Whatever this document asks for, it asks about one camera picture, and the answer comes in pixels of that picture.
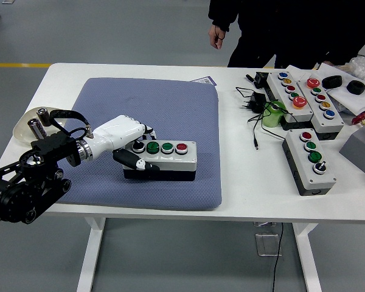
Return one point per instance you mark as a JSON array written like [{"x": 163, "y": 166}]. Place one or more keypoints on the red valve knob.
[{"x": 360, "y": 118}]

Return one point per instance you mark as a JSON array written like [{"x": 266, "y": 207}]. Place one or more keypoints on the small black connector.
[{"x": 250, "y": 78}]

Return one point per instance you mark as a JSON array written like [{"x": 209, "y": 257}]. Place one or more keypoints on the clear plastic bracket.
[{"x": 266, "y": 243}]

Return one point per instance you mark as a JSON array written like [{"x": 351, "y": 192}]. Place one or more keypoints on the grey four-button control box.
[
  {"x": 170, "y": 161},
  {"x": 319, "y": 182}
]

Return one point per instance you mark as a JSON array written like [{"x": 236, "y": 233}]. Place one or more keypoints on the white paper sheet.
[{"x": 349, "y": 100}]

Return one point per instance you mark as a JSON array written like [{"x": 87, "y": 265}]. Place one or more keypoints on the translucent shallow dish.
[{"x": 19, "y": 130}]

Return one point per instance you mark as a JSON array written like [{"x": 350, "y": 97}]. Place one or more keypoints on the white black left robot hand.
[{"x": 118, "y": 130}]

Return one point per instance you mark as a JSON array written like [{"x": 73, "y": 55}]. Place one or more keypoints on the white table leg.
[
  {"x": 89, "y": 258},
  {"x": 307, "y": 258}
]

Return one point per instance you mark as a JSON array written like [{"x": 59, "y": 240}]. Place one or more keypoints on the purple white label card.
[{"x": 207, "y": 80}]

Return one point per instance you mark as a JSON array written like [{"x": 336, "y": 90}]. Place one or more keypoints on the dark cylindrical battery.
[
  {"x": 44, "y": 117},
  {"x": 36, "y": 129}
]

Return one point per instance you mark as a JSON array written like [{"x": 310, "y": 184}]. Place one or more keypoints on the person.
[{"x": 292, "y": 30}]

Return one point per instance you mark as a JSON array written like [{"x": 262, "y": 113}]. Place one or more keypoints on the clear plastic bag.
[{"x": 360, "y": 65}]

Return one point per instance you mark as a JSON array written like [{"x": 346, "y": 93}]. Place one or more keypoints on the green tape roll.
[{"x": 270, "y": 120}]

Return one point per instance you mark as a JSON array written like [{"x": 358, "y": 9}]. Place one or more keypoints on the small black electronic module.
[{"x": 261, "y": 79}]

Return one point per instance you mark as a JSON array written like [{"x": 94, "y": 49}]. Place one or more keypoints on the grey five-button control box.
[
  {"x": 305, "y": 113},
  {"x": 328, "y": 124}
]

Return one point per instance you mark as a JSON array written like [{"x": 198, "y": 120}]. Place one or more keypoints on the person's right hand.
[{"x": 215, "y": 39}]

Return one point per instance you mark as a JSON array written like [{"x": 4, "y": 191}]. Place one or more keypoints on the grey box with orange button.
[{"x": 357, "y": 152}]

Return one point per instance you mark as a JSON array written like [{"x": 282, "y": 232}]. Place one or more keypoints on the blue-grey honeycomb mat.
[{"x": 170, "y": 115}]

